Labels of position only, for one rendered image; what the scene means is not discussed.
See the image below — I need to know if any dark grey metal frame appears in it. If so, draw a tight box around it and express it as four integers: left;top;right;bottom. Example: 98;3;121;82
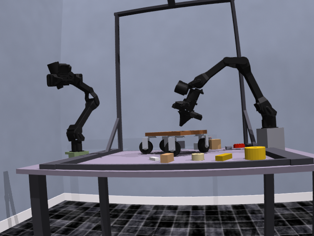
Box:
105;0;257;152

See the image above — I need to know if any yellow short cylinder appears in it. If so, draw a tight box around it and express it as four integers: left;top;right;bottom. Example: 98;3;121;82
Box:
244;146;266;160

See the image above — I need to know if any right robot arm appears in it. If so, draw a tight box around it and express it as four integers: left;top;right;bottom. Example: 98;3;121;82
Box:
47;62;100;152

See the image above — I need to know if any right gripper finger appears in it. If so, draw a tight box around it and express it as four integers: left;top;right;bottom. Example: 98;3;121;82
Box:
75;74;81;85
51;74;63;86

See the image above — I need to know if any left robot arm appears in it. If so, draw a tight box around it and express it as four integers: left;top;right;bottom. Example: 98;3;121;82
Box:
174;57;278;128

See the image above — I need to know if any yellow rectangular block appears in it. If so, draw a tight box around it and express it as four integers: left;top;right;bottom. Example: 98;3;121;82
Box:
215;153;232;161

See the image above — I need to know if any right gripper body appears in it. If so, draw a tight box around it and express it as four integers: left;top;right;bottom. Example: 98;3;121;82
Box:
47;74;83;87

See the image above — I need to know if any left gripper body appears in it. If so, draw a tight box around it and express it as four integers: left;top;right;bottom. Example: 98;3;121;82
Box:
172;97;202;120

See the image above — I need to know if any red flat toy brick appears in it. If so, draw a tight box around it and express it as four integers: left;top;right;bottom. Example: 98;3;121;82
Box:
233;143;245;148

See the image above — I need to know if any beige roll of masking tape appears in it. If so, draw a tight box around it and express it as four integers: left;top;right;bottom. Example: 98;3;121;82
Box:
192;153;204;161

